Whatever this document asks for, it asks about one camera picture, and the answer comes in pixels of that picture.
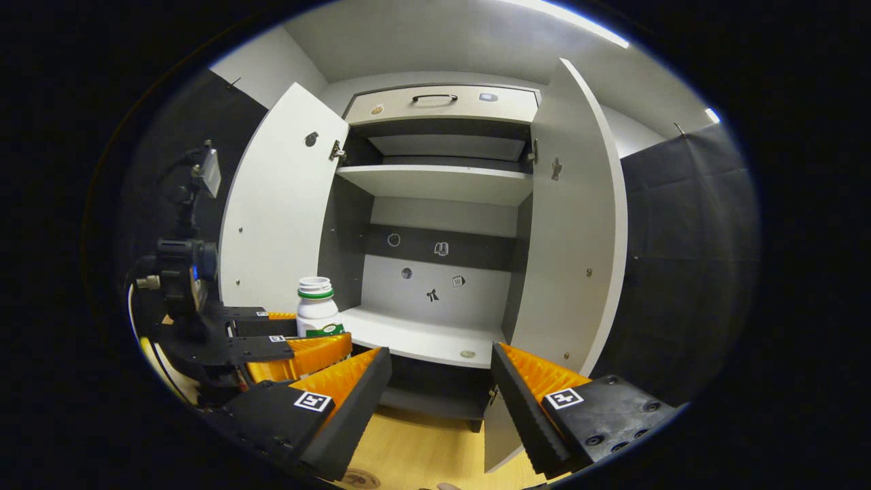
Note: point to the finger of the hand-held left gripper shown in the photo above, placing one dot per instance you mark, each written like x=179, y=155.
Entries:
x=262, y=328
x=258, y=348

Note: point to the beige cabinet drawer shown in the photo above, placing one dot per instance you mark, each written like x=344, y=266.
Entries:
x=469, y=109

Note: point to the white cabinet shelf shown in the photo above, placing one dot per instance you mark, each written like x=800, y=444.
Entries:
x=435, y=182

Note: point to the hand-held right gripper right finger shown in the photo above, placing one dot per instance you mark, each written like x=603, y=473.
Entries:
x=524, y=415

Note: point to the black backdrop cloth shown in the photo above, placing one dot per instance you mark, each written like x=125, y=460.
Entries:
x=687, y=258
x=204, y=122

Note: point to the long ceiling strip light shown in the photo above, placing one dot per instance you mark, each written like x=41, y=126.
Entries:
x=578, y=20

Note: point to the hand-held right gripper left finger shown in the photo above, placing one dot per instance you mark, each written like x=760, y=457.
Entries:
x=354, y=415

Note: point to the grey and white cabinet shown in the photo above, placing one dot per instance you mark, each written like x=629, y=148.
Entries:
x=442, y=218

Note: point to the metal door hinge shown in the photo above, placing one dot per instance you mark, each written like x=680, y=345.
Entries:
x=337, y=151
x=534, y=151

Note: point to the white plastic bottle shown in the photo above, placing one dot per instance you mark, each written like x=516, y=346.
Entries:
x=316, y=313

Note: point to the small ceiling light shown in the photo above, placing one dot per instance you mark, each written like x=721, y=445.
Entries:
x=712, y=115

